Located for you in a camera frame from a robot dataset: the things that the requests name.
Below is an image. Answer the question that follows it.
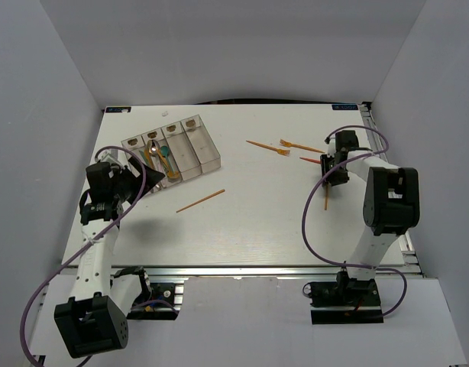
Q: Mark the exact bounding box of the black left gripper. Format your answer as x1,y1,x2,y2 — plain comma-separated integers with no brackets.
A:
111,156,164,205

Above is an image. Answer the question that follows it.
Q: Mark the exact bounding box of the iridescent ornate metal spoon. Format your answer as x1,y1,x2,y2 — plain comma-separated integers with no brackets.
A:
155,156,168,189

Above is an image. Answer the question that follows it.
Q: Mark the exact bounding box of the orange plastic spoon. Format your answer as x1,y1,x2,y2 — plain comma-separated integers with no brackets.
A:
159,153,180,180

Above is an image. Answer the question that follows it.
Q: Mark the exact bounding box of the orange plastic knife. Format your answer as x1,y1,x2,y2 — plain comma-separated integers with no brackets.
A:
143,150,154,168

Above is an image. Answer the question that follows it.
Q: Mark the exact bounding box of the silver metal spoon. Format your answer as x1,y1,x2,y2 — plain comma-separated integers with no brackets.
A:
147,139,160,158

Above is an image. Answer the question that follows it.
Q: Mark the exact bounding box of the teal plastic spoon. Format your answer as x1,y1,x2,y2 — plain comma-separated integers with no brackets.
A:
160,145,175,173

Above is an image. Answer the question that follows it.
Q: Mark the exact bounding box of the dark iridescent metal knife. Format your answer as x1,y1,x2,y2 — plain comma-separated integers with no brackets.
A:
130,152,141,162

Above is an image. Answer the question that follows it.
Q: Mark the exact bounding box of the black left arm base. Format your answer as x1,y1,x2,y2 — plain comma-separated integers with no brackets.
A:
128,268,186,321

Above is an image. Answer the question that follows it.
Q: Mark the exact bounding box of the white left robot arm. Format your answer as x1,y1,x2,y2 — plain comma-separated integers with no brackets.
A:
53,147,164,359

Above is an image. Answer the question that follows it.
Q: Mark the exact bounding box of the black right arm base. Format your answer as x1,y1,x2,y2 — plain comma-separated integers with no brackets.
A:
302,281,383,325

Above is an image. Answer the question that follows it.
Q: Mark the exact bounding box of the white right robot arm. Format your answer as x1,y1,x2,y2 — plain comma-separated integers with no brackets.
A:
321,129,420,305

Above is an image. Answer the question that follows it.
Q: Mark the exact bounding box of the blue label sticker right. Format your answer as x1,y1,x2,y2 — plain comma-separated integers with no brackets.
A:
332,103,359,111

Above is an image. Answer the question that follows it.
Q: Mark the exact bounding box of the blue label sticker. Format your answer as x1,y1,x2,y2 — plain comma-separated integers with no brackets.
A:
105,106,131,113
332,103,359,111

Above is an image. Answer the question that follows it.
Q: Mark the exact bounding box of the clear four-compartment organizer tray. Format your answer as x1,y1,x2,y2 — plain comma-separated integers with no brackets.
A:
121,115,222,193

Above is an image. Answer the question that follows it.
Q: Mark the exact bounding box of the orange plastic fork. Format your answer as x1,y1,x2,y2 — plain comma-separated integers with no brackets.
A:
299,157,321,164
246,140,290,156
280,139,325,154

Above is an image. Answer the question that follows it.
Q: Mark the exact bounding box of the blue label sticker left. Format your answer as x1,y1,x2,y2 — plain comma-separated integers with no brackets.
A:
105,106,131,113

